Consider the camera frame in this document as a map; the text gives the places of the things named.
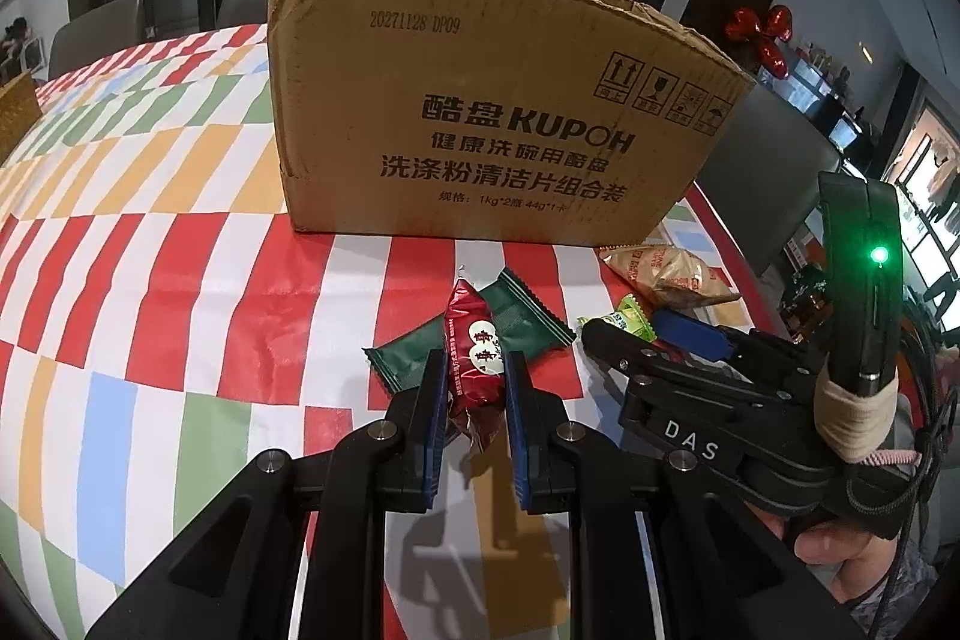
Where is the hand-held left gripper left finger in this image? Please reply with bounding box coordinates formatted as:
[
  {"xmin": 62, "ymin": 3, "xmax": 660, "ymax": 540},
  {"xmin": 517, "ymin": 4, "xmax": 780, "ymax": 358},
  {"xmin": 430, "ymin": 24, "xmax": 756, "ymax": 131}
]
[{"xmin": 86, "ymin": 349, "xmax": 451, "ymax": 640}]

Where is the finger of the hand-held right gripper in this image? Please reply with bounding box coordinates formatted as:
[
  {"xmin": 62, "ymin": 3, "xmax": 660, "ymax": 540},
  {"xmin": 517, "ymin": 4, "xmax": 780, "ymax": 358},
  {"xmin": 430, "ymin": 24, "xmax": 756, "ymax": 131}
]
[
  {"xmin": 652, "ymin": 308, "xmax": 824, "ymax": 380},
  {"xmin": 581, "ymin": 317, "xmax": 788, "ymax": 402}
]

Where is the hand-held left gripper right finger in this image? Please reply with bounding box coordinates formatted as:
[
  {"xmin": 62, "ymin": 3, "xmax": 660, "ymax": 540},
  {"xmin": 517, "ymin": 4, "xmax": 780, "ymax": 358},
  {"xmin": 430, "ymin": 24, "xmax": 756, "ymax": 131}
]
[{"xmin": 501, "ymin": 349, "xmax": 871, "ymax": 640}]

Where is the light green snack packet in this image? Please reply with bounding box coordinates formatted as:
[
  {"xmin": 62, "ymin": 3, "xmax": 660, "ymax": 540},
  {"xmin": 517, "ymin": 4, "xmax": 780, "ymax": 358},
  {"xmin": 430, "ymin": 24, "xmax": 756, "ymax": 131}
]
[{"xmin": 577, "ymin": 295, "xmax": 659, "ymax": 345}]

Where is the red snack packet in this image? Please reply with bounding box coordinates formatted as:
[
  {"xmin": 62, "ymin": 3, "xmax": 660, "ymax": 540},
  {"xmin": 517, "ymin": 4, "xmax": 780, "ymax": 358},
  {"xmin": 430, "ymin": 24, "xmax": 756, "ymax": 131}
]
[{"xmin": 444, "ymin": 269, "xmax": 507, "ymax": 457}]

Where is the dark green snack packet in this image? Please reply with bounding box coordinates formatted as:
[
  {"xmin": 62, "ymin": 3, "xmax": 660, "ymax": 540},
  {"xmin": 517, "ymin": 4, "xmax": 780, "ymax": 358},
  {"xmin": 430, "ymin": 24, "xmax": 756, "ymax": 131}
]
[{"xmin": 362, "ymin": 267, "xmax": 578, "ymax": 395}]

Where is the brown cardboard box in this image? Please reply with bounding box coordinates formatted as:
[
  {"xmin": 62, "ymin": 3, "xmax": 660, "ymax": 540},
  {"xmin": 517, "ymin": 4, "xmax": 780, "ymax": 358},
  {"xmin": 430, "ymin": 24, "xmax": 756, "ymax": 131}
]
[{"xmin": 268, "ymin": 0, "xmax": 757, "ymax": 247}]

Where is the person's right forearm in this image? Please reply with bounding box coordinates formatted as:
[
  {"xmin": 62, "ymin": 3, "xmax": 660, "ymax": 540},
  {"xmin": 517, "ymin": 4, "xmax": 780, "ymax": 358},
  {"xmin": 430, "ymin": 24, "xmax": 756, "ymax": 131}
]
[{"xmin": 832, "ymin": 535, "xmax": 946, "ymax": 640}]

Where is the person's right hand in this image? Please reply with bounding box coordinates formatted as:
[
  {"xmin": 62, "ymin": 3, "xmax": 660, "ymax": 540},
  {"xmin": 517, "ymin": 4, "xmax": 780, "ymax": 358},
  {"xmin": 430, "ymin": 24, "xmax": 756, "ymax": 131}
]
[{"xmin": 757, "ymin": 509, "xmax": 899, "ymax": 567}]

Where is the golden orange snack packet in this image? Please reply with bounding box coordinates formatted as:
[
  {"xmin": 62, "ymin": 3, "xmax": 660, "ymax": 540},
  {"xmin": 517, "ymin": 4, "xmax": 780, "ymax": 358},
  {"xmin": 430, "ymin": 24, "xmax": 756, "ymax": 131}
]
[{"xmin": 598, "ymin": 244, "xmax": 742, "ymax": 311}]

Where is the red balloon dog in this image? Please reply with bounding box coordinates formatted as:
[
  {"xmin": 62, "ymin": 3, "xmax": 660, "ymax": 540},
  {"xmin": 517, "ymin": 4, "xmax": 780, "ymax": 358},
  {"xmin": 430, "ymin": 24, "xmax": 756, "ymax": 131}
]
[{"xmin": 726, "ymin": 5, "xmax": 796, "ymax": 79}]

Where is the striped colourful tablecloth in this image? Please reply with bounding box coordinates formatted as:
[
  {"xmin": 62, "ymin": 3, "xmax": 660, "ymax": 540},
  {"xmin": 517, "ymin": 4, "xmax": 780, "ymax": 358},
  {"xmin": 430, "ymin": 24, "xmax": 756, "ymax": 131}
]
[{"xmin": 0, "ymin": 21, "xmax": 796, "ymax": 640}]

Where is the woven wicker box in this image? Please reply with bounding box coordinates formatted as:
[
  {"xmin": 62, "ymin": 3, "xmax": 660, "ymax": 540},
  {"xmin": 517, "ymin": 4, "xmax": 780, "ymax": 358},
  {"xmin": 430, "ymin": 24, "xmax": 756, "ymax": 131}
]
[{"xmin": 0, "ymin": 72, "xmax": 42, "ymax": 165}]

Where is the cluttered small shelf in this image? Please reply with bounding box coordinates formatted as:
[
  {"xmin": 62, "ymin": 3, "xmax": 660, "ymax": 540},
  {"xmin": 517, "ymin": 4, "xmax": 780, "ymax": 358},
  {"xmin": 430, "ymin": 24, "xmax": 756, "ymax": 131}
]
[{"xmin": 0, "ymin": 14, "xmax": 46, "ymax": 71}]

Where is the black cable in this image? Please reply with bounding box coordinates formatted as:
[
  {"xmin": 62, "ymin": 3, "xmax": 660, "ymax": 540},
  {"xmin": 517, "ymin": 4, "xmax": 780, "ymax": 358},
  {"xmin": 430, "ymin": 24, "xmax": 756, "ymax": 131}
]
[{"xmin": 874, "ymin": 287, "xmax": 947, "ymax": 640}]

